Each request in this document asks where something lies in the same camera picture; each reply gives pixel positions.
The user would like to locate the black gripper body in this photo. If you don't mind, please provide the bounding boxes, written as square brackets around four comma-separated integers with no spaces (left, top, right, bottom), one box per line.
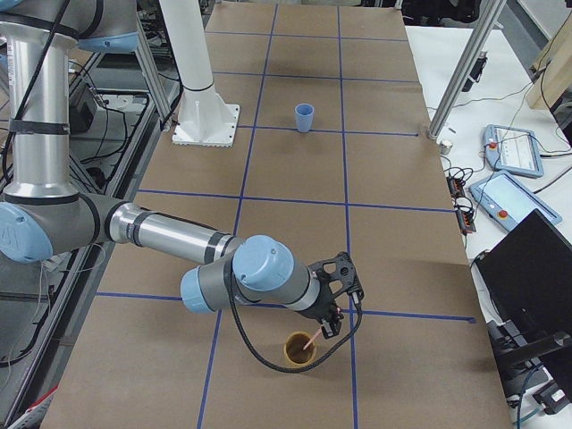
[299,290,343,324]

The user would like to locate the pink chopstick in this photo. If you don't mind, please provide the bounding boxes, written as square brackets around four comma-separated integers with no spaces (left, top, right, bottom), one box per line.
[303,329,322,350]

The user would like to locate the blue plastic cup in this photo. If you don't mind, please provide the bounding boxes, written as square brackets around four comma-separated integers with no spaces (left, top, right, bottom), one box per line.
[294,103,315,133]

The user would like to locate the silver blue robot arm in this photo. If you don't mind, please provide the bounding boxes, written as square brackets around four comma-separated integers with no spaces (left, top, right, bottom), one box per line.
[1,1,342,338]

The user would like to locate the tan wooden cup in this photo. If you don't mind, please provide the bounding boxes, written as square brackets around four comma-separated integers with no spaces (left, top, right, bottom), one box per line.
[282,331,317,369]

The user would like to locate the brown paper table cover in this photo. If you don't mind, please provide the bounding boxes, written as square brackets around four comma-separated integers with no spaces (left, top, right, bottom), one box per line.
[43,3,510,428]

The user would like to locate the black usb hub near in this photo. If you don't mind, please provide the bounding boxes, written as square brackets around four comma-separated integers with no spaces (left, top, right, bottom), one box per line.
[455,208,476,236]

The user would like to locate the black usb hub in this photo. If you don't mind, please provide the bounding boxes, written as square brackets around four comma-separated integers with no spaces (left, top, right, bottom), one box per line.
[446,177,466,198]
[455,208,476,236]

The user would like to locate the black usb hub far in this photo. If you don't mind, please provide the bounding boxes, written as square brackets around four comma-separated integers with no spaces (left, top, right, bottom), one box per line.
[446,177,466,198]

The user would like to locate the black monitor stand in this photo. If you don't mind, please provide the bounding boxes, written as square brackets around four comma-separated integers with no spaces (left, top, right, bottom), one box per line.
[487,321,571,372]

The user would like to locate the small metal cylinder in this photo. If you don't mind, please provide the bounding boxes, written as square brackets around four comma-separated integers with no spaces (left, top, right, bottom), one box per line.
[439,140,453,156]

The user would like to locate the black laptop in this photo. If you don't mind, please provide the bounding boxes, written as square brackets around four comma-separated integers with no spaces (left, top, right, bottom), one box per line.
[476,209,571,339]

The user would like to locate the near teach pendant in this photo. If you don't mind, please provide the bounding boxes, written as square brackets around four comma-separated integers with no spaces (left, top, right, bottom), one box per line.
[469,171,562,231]

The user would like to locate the teach pendant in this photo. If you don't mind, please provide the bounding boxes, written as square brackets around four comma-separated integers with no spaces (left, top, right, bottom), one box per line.
[483,124,544,179]
[469,171,562,231]

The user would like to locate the far teach pendant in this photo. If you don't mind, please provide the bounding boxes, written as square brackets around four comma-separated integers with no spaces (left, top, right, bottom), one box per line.
[483,124,544,179]

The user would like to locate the wooden board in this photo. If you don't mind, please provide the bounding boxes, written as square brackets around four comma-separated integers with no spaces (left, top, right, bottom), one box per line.
[526,14,571,109]

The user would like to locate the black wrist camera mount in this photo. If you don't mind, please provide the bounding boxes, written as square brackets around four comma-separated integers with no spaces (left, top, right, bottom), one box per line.
[308,251,365,307]

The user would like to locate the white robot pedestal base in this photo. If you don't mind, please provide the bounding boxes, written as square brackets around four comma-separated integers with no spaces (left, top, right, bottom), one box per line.
[160,0,240,147]

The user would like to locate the aluminium frame post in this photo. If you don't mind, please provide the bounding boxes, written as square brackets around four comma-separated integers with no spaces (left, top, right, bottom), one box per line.
[427,0,507,140]

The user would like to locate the aluminium frame rail left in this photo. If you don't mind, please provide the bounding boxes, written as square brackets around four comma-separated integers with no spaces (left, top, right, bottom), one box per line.
[135,18,172,132]

